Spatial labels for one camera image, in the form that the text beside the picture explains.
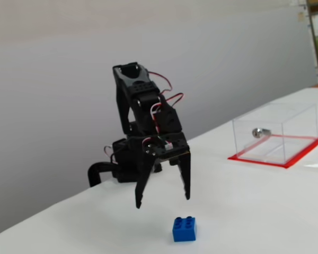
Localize silver cam lock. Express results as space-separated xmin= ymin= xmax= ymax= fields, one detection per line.
xmin=251 ymin=127 xmax=271 ymax=139

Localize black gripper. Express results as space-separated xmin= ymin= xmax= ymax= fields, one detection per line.
xmin=135 ymin=131 xmax=192 ymax=210

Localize black table clamp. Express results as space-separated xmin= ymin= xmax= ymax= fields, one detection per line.
xmin=87 ymin=162 xmax=118 ymax=188

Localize red white base servo wire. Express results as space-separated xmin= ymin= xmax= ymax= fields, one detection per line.
xmin=103 ymin=145 xmax=118 ymax=164

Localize transparent plastic box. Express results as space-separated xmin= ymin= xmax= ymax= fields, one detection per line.
xmin=232 ymin=103 xmax=318 ymax=165

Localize blue lego brick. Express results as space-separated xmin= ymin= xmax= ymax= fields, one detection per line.
xmin=172 ymin=216 xmax=197 ymax=242

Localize red white wrist servo wires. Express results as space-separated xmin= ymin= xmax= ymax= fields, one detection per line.
xmin=147 ymin=71 xmax=186 ymax=136

